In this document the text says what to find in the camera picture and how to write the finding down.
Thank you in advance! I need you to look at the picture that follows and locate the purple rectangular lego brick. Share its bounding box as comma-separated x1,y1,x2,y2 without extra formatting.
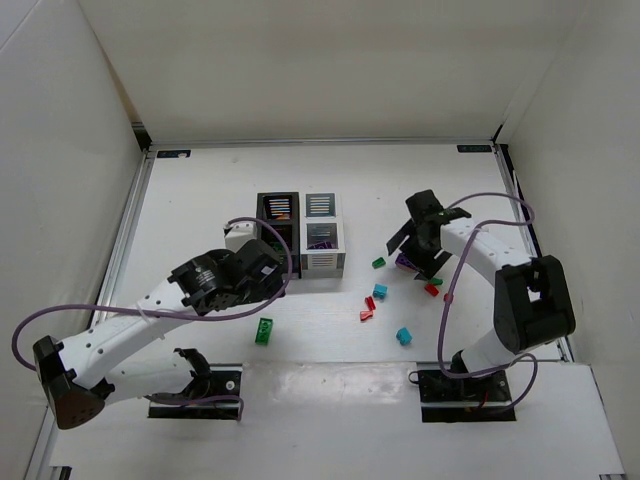
395,253,420,275

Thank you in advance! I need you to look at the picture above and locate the purple butterfly lego tile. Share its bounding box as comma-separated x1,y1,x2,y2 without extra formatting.
307,241,334,250

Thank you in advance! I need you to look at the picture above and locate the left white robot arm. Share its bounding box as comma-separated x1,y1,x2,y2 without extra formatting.
33,239,292,430

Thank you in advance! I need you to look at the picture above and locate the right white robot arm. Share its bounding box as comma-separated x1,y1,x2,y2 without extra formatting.
386,190,576,380

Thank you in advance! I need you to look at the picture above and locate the red sloped lego brick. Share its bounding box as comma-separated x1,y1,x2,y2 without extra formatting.
424,283,440,297

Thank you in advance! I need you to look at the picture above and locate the small green sloped lego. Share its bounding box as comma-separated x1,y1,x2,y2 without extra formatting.
372,257,386,269

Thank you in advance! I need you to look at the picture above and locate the green flat lego plate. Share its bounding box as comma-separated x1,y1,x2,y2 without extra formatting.
254,318,274,346

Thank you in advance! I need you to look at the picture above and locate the cyan small lego brick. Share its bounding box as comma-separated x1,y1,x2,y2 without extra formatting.
372,284,388,300

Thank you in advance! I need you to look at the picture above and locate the red curved lego upper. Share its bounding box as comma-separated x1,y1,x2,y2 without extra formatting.
365,296,376,311

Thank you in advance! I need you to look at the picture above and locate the red curved lego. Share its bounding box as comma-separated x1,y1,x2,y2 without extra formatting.
365,296,376,311
359,310,374,322

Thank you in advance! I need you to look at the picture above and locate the white slotted container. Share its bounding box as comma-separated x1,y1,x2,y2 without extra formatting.
300,192,346,279

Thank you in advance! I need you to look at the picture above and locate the black slotted container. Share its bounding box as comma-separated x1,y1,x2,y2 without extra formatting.
256,192,301,279

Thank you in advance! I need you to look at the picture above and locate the cyan lego brick lower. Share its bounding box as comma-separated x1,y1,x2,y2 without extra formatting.
396,327,413,346

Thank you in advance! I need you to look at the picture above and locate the red curved lego lower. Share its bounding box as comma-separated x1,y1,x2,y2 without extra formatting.
359,310,374,322

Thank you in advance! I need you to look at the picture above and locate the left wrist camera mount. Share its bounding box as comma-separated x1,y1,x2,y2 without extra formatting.
223,222,256,252

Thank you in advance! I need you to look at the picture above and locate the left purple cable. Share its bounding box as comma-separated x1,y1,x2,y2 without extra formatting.
10,215,294,421

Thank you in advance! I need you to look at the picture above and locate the purple cable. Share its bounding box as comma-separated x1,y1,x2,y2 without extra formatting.
10,215,294,421
408,193,540,416

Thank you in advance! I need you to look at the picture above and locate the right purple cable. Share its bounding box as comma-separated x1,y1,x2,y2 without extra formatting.
408,193,540,416

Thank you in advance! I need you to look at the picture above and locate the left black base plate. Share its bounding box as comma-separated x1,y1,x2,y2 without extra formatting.
147,364,244,422

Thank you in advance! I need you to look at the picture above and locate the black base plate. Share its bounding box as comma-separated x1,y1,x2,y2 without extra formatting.
407,368,516,424
147,364,244,422

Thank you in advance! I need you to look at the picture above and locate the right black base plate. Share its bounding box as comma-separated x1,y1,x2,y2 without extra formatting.
407,368,516,424

